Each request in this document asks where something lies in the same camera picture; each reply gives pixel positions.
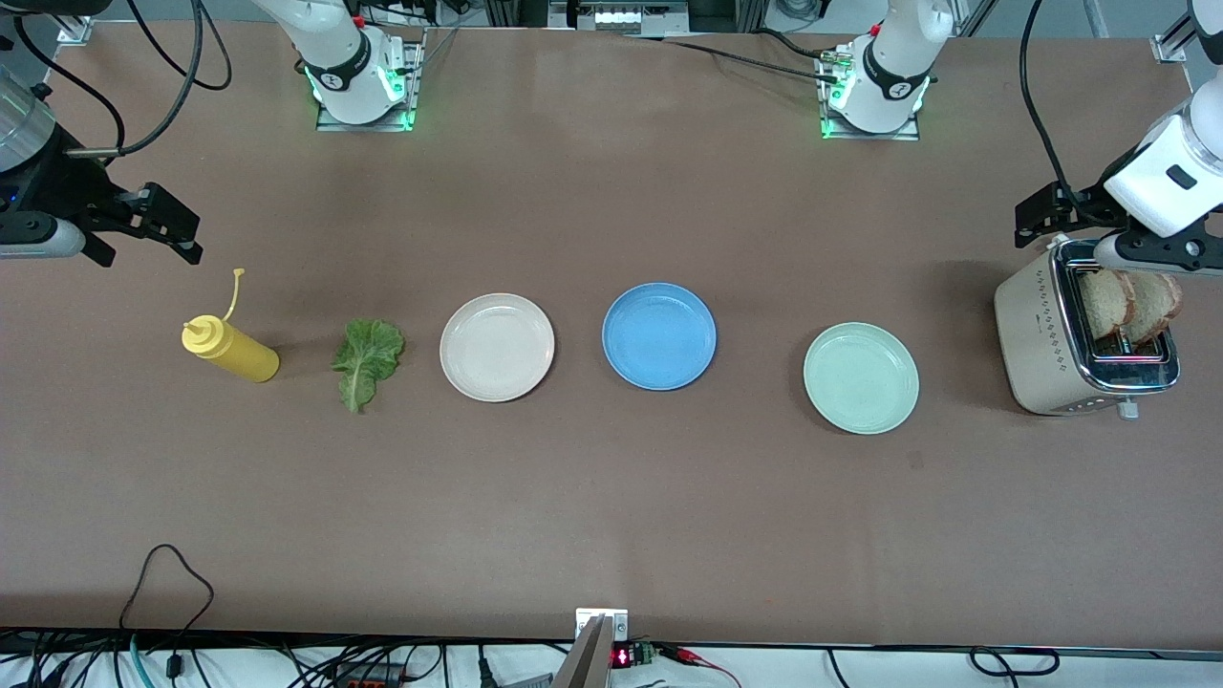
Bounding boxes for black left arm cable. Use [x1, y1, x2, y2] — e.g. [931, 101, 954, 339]
[1019, 0, 1092, 223]

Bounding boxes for pale green round plate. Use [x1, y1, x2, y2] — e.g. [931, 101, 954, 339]
[803, 322, 920, 436]

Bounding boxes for toasted bread slice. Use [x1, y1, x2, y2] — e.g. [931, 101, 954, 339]
[1080, 269, 1138, 341]
[1123, 271, 1185, 346]

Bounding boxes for thin black cable loop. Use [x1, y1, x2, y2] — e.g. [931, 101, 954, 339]
[119, 544, 214, 632]

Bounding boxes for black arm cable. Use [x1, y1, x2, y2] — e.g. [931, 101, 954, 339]
[1019, 0, 1092, 223]
[14, 0, 233, 159]

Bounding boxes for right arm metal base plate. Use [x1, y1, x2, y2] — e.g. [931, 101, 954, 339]
[315, 27, 426, 133]

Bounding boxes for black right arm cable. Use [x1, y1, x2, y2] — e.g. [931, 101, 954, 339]
[14, 0, 233, 159]

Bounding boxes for grey electronics box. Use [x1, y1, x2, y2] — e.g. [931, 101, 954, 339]
[549, 0, 689, 35]

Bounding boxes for black cable on table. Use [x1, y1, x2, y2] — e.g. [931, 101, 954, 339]
[611, 29, 847, 87]

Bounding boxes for blue round plate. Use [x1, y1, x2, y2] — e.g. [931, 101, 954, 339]
[602, 282, 718, 392]

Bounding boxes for black oval cable loop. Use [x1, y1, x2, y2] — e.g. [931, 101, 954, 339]
[970, 647, 1062, 676]

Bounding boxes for small metal edge bracket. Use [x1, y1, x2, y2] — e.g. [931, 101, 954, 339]
[575, 609, 630, 641]

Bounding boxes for grey camera pole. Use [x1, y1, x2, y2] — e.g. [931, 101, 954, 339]
[552, 616, 614, 688]

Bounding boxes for green lettuce leaf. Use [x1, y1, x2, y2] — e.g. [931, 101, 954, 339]
[331, 318, 406, 415]

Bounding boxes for aluminium frame strut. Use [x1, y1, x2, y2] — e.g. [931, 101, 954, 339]
[1170, 0, 1223, 44]

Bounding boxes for red clip wires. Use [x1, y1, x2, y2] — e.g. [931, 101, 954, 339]
[655, 642, 741, 688]

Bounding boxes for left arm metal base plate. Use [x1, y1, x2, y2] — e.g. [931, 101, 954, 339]
[817, 48, 923, 142]

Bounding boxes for beige chrome toaster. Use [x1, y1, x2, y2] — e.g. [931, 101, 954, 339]
[994, 237, 1182, 419]

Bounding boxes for yellow squeeze bottle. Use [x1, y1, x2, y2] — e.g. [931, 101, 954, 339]
[182, 269, 281, 384]

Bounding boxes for white round plate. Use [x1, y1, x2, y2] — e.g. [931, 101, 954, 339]
[440, 292, 556, 403]

